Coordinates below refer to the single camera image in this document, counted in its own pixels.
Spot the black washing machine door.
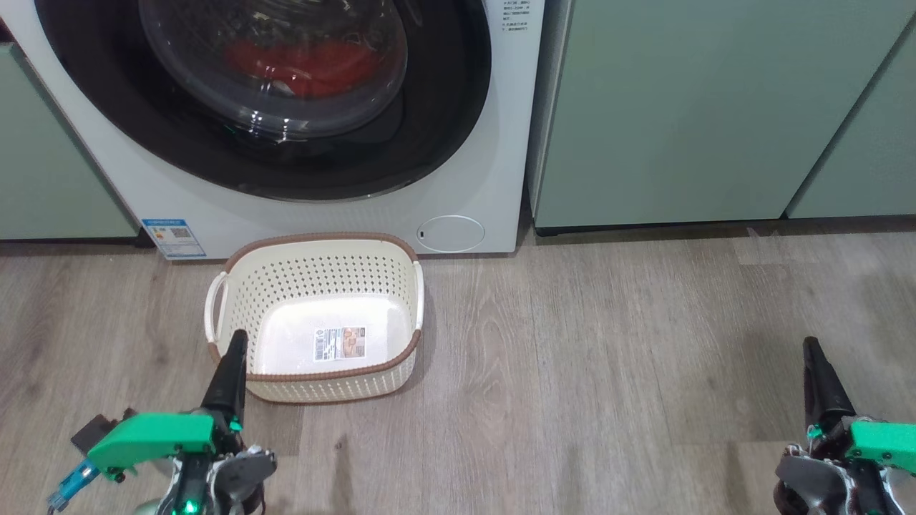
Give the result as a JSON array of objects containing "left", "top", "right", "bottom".
[{"left": 34, "top": 0, "right": 493, "bottom": 202}]

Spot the printed product label sticker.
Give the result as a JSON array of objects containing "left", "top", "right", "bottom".
[{"left": 313, "top": 326, "right": 367, "bottom": 361}]

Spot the wide pale green cabinet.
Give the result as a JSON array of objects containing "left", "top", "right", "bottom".
[{"left": 526, "top": 0, "right": 916, "bottom": 231}]

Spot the narrow pale green cabinet door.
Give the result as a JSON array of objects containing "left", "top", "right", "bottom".
[{"left": 784, "top": 21, "right": 916, "bottom": 220}]

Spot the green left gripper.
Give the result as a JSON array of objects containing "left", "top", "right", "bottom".
[{"left": 87, "top": 329, "right": 249, "bottom": 480}]

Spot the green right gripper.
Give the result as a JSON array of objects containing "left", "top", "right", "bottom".
[{"left": 801, "top": 336, "right": 916, "bottom": 474}]

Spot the cream perforated laundry basket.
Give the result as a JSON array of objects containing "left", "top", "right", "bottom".
[{"left": 204, "top": 232, "right": 425, "bottom": 405}]

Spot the blue energy label sticker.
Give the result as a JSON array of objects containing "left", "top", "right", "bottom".
[{"left": 142, "top": 218, "right": 207, "bottom": 260}]

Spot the blue left cable plug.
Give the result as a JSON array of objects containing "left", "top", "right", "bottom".
[{"left": 48, "top": 461, "right": 100, "bottom": 510}]

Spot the red and white garment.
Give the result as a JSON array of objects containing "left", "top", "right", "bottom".
[{"left": 223, "top": 37, "right": 381, "bottom": 98}]

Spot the white front-load washing machine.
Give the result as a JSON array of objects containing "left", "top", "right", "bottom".
[{"left": 0, "top": 0, "right": 546, "bottom": 260}]

